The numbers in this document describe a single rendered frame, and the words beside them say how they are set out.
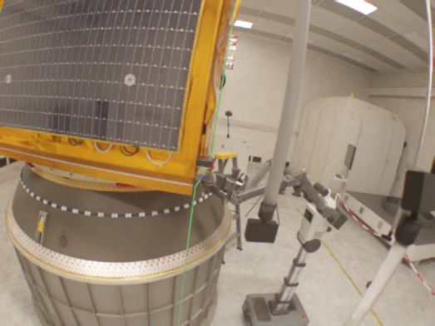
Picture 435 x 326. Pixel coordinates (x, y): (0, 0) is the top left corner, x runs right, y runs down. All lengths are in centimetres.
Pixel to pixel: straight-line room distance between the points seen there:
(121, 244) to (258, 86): 863
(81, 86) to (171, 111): 44
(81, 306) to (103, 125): 122
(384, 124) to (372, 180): 191
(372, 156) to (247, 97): 525
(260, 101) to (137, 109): 857
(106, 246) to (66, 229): 26
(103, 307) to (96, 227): 58
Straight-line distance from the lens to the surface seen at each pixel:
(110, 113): 100
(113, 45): 104
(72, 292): 164
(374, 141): 777
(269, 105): 946
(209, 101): 98
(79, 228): 140
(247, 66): 941
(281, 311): 257
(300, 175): 145
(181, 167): 99
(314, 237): 197
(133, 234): 136
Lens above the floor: 215
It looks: 14 degrees down
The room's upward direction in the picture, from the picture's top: 9 degrees clockwise
